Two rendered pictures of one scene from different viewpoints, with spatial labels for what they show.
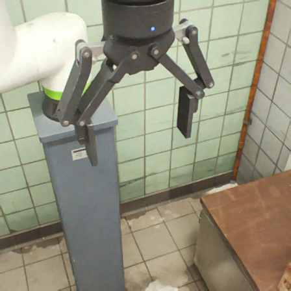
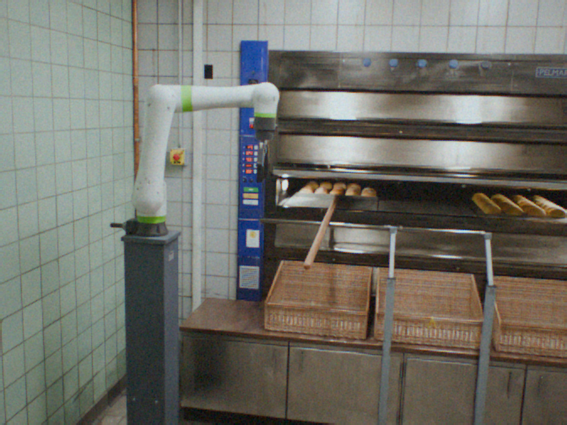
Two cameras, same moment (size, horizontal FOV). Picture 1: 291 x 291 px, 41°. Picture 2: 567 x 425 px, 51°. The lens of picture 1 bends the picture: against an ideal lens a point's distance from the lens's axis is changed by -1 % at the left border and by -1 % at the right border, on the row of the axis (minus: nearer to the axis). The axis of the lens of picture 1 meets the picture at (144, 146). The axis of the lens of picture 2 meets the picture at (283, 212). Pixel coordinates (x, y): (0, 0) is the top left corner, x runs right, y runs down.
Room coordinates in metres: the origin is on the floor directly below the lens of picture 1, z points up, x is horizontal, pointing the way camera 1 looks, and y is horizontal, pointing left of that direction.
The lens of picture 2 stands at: (-0.96, 2.14, 1.78)
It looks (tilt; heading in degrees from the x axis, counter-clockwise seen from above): 10 degrees down; 300
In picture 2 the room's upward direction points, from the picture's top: 2 degrees clockwise
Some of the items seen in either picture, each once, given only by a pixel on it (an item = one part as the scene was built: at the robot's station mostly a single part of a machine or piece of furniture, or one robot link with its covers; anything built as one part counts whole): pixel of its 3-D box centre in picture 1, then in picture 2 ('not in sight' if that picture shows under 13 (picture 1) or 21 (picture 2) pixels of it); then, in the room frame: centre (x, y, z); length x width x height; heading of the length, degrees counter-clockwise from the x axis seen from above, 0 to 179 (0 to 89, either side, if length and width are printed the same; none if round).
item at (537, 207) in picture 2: not in sight; (515, 204); (-0.35, -1.84, 1.21); 0.61 x 0.48 x 0.06; 111
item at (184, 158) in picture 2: not in sight; (179, 156); (1.42, -0.65, 1.46); 0.10 x 0.07 x 0.10; 21
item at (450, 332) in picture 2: not in sight; (426, 305); (-0.07, -0.97, 0.72); 0.56 x 0.49 x 0.28; 22
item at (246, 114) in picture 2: not in sight; (278, 199); (1.34, -1.71, 1.07); 1.93 x 0.16 x 2.15; 111
